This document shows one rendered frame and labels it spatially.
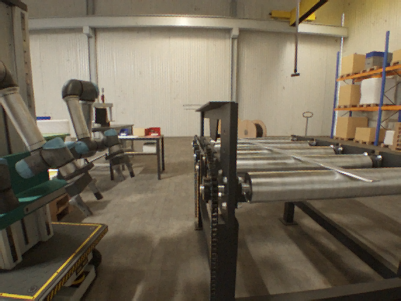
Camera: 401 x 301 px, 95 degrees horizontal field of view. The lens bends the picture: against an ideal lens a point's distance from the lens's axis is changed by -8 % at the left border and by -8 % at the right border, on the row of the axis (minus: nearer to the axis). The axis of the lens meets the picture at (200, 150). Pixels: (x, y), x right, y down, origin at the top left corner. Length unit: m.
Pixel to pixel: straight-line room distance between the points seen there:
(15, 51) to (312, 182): 1.62
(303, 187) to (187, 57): 11.18
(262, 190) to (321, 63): 13.54
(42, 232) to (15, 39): 1.17
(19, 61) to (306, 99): 12.92
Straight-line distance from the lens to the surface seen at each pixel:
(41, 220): 1.64
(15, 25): 1.59
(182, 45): 11.89
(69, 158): 0.93
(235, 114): 0.62
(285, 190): 0.76
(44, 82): 13.81
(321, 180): 0.83
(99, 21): 12.44
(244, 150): 1.31
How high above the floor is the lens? 1.12
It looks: 10 degrees down
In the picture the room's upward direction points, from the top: straight up
